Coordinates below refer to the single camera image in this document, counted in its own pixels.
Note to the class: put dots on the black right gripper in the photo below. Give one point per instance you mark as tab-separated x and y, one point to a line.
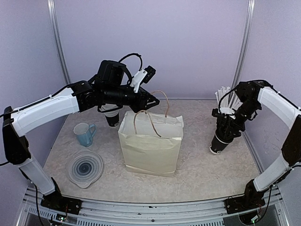
232	126

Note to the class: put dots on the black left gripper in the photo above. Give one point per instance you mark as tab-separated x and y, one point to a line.
139	105

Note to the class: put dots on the cream paper bag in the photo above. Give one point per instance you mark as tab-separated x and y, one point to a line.
151	142

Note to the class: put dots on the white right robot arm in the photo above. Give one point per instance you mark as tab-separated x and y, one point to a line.
278	145

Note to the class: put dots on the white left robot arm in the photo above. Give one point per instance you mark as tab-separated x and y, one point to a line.
21	121

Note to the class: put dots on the wrapped white straws bundle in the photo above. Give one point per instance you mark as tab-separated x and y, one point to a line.
224	99

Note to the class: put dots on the stack of paper cups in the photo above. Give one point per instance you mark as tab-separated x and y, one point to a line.
111	113

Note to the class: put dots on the blue glass cup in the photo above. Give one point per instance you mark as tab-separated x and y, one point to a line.
85	133

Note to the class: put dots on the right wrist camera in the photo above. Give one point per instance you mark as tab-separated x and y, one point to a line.
223	112

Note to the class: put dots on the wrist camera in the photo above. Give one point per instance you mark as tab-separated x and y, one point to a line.
142	76
223	112

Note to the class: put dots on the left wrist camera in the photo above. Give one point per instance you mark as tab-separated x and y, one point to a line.
142	76

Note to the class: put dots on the right aluminium post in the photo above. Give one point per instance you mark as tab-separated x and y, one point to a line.
244	44

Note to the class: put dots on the aluminium front rail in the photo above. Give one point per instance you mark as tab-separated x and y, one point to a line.
102	213

